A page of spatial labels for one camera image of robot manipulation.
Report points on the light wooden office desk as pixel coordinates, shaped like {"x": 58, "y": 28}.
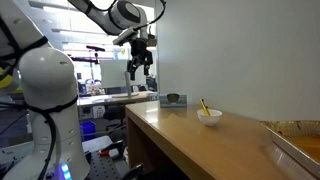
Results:
{"x": 110, "y": 98}

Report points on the yellow pen with black tip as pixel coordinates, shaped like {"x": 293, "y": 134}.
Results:
{"x": 204, "y": 106}

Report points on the blue tissue box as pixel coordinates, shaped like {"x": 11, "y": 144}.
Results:
{"x": 172, "y": 100}

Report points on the silver metal tray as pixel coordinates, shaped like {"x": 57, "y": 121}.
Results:
{"x": 293, "y": 140}

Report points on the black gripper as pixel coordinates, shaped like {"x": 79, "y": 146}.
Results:
{"x": 140, "y": 50}

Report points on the white ceramic bowl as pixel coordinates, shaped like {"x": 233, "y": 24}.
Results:
{"x": 209, "y": 118}

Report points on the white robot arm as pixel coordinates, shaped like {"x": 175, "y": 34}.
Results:
{"x": 50, "y": 83}

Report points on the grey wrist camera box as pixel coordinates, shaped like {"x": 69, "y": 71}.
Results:
{"x": 125, "y": 36}

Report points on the black office chair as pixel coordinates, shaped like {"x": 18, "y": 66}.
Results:
{"x": 115, "y": 115}

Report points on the computer monitor on stand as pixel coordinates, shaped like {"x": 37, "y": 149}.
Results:
{"x": 115, "y": 73}

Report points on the blue plastic bin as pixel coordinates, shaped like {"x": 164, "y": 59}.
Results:
{"x": 88, "y": 129}

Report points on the black perforated breadboard plate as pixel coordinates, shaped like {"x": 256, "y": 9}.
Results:
{"x": 103, "y": 166}

